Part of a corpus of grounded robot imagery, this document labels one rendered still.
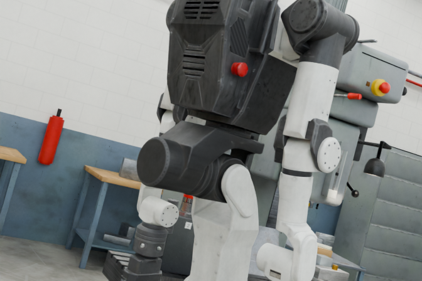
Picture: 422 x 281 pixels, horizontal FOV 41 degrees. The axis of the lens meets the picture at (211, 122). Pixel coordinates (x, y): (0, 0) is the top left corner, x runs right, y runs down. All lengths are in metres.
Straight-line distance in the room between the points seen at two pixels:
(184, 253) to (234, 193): 0.65
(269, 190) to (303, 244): 1.33
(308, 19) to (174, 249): 1.01
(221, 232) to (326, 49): 0.51
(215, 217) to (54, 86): 4.74
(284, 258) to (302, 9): 0.54
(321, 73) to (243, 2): 0.23
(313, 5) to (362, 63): 0.83
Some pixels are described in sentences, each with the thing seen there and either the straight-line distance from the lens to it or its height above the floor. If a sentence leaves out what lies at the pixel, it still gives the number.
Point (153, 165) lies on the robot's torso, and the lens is 1.27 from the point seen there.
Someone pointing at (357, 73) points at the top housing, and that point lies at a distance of 2.03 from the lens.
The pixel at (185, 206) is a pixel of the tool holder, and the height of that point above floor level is 1.18.
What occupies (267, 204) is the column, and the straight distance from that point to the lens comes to 2.58.
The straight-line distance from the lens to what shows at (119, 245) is 5.83.
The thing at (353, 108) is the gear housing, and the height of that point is 1.68.
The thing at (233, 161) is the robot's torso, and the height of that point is 1.38.
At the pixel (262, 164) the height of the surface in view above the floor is 1.39.
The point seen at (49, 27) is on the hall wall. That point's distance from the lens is 6.08.
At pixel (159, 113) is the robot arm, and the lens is 1.61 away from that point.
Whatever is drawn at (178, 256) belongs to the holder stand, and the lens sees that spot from 1.95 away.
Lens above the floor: 1.40
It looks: 2 degrees up
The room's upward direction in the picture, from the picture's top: 15 degrees clockwise
